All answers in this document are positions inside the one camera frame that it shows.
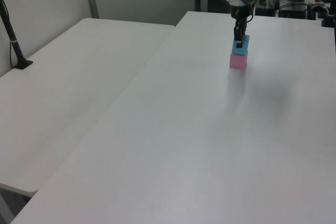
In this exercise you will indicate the blue foam cube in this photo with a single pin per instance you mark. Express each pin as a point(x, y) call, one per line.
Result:
point(245, 47)

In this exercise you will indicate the pink foam cube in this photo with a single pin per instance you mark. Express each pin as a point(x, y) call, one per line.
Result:
point(238, 62)

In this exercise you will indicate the white adjacent table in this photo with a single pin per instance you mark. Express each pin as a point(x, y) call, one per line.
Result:
point(65, 77)

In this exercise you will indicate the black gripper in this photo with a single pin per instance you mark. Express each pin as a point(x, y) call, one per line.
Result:
point(240, 14)

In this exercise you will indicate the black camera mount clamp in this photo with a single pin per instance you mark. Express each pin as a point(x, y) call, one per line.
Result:
point(331, 11)

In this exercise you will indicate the black pole with base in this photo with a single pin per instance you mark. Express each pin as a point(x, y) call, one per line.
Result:
point(14, 43)

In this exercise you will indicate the thin black stand pole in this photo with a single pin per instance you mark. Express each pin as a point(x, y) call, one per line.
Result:
point(276, 1)

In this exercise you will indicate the black equipment box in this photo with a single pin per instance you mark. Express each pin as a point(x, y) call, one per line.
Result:
point(291, 12)

